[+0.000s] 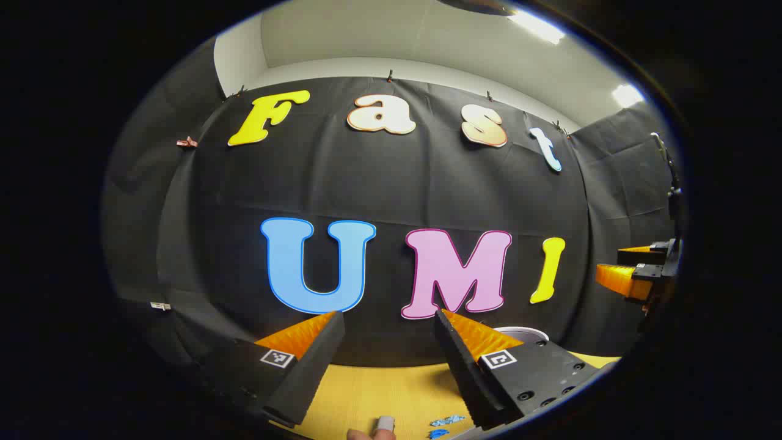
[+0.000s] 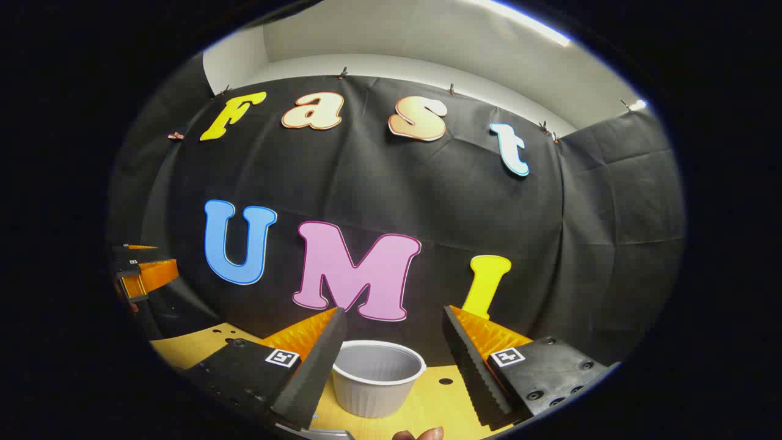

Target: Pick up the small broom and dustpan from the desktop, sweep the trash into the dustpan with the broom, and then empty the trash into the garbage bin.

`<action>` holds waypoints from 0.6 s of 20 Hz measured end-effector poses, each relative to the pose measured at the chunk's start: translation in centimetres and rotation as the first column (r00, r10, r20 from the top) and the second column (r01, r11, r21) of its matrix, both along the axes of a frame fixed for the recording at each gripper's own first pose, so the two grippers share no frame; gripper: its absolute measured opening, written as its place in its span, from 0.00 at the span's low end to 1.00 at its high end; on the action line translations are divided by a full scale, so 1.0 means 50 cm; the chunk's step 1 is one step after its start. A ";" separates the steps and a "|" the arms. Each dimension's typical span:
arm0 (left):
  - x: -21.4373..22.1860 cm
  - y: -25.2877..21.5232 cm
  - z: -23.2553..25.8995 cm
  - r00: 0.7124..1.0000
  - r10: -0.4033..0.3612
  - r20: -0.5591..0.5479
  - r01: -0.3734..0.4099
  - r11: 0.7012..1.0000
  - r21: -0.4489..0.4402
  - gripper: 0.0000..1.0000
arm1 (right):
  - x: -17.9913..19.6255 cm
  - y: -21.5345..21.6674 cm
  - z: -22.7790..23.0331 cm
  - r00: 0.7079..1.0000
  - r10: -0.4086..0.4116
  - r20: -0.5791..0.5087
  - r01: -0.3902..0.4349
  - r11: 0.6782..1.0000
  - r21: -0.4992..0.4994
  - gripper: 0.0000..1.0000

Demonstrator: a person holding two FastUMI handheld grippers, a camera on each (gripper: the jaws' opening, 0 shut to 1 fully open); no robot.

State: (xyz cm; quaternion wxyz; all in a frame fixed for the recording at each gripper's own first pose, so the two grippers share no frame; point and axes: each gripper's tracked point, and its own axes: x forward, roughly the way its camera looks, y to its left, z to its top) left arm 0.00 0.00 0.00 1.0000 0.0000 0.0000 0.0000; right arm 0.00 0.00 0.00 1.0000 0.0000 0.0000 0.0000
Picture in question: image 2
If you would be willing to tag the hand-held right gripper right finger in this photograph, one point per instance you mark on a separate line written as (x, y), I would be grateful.
(473, 373)

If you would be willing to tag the white ribbed garbage bin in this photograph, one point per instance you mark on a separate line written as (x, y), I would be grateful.
(376, 379)

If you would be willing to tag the black backdrop cloth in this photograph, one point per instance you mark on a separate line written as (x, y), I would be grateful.
(427, 195)

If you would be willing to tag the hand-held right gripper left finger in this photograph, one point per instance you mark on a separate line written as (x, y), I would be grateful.
(317, 366)

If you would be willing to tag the yellow wooden desktop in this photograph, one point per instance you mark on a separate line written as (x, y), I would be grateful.
(427, 397)

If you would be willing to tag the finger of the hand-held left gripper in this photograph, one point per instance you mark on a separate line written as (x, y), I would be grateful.
(125, 253)
(156, 274)

